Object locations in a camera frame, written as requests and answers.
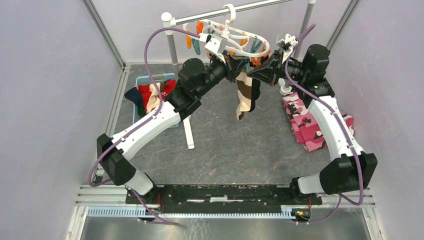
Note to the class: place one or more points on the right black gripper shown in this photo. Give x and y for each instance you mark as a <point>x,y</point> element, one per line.
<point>271,73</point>

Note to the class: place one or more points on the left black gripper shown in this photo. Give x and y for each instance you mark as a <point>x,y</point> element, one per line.
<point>234,65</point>

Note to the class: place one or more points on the white clip hanger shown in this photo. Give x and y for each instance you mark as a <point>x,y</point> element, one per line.
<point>233,35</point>

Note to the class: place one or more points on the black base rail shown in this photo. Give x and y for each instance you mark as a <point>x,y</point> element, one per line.
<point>227,198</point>

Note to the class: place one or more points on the teal clothespin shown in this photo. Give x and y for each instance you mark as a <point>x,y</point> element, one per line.
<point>255,45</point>
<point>196,46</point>

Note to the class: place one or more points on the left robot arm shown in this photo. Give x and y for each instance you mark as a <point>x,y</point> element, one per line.
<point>194,81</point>

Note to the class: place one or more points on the light blue plastic basket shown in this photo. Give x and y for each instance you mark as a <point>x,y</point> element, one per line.
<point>143,83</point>

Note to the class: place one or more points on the black white-striped sock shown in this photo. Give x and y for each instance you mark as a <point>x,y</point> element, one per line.
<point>255,93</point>

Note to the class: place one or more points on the navy blue sock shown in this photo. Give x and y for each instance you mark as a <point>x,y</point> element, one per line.
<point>135,97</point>

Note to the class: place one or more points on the pink camouflage bag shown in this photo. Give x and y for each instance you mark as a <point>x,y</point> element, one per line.
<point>304,126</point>

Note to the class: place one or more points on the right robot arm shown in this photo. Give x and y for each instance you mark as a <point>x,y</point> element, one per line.
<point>350,167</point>

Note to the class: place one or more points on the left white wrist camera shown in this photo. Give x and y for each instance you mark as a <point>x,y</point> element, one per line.
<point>215,44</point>

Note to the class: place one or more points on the red sock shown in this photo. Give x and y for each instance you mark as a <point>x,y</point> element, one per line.
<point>144,90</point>

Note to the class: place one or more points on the orange clothespin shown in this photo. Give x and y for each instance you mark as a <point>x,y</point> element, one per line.
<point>256,61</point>
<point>188,41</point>
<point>244,41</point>

